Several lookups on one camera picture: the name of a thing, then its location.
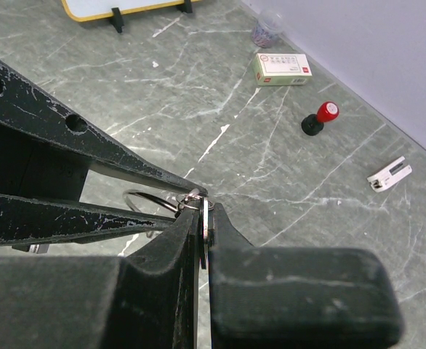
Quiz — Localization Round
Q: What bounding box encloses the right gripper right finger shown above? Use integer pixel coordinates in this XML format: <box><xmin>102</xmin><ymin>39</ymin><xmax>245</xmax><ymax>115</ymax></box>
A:
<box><xmin>209</xmin><ymin>204</ymin><xmax>404</xmax><ymax>348</ymax></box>

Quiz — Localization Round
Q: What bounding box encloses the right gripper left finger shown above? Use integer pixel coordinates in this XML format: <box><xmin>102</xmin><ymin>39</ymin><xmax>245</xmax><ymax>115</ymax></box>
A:
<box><xmin>0</xmin><ymin>210</ymin><xmax>199</xmax><ymax>348</ymax></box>

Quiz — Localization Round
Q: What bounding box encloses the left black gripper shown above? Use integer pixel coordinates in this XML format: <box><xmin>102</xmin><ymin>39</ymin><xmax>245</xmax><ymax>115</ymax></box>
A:
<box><xmin>0</xmin><ymin>61</ymin><xmax>197</xmax><ymax>246</ymax></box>

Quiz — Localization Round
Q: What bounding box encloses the metal keyring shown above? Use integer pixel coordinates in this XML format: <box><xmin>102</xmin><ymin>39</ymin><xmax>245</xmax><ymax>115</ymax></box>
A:
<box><xmin>122</xmin><ymin>188</ymin><xmax>206</xmax><ymax>218</ymax></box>

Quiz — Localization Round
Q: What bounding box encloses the black key fob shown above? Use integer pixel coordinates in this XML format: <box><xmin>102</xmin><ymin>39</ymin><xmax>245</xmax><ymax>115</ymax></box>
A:
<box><xmin>198</xmin><ymin>197</ymin><xmax>213</xmax><ymax>270</ymax></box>

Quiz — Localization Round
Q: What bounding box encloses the red black stamp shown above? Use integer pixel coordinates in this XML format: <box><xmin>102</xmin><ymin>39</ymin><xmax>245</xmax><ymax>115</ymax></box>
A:
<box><xmin>301</xmin><ymin>101</ymin><xmax>339</xmax><ymax>136</ymax></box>

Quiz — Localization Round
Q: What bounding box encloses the white plastic clip tool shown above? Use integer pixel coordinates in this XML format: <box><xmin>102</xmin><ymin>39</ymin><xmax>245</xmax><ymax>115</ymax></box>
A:
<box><xmin>366</xmin><ymin>156</ymin><xmax>412</xmax><ymax>193</ymax></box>

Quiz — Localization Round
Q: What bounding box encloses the green white small box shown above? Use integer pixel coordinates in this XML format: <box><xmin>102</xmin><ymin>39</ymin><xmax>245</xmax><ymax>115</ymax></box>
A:
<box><xmin>252</xmin><ymin>53</ymin><xmax>313</xmax><ymax>87</ymax></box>

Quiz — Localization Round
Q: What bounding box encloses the clear plastic cup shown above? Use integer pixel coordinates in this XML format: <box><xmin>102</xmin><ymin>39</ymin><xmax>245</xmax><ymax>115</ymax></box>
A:
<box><xmin>252</xmin><ymin>9</ymin><xmax>284</xmax><ymax>48</ymax></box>

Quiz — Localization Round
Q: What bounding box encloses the small whiteboard with yellow frame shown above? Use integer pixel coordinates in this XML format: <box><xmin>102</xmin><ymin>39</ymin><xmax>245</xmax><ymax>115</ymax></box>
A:
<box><xmin>62</xmin><ymin>0</ymin><xmax>196</xmax><ymax>33</ymax></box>

